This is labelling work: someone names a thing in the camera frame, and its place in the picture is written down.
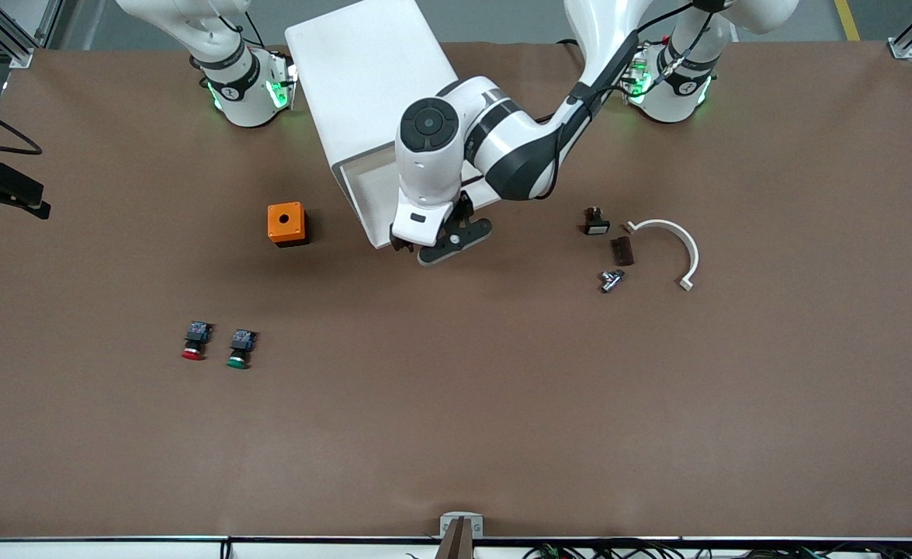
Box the green mushroom push button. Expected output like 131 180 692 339
226 328 258 370

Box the red mushroom push button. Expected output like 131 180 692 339
181 321 214 361

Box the white curved plastic part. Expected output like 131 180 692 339
625 219 699 292

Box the brown stand bar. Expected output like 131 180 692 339
434 518 476 559

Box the orange button enclosure box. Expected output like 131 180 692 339
267 202 309 248

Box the grey metal bracket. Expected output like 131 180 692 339
439 512 484 539

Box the white table edge rail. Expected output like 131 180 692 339
0 536 912 559

